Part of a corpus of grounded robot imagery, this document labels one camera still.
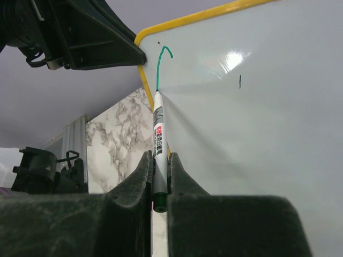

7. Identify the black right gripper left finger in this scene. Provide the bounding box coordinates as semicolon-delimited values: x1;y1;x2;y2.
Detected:
104;150;153;256

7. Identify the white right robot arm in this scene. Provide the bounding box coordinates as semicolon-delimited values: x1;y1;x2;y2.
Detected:
1;147;153;256

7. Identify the yellow framed whiteboard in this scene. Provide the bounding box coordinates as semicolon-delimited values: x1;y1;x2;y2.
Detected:
136;1;342;256

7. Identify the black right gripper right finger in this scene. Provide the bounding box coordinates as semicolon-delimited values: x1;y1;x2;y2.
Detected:
167;153;214;256

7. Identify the white green whiteboard marker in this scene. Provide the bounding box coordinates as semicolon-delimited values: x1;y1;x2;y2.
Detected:
152;90;168;213

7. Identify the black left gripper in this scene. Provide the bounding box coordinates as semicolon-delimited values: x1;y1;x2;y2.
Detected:
1;1;146;70

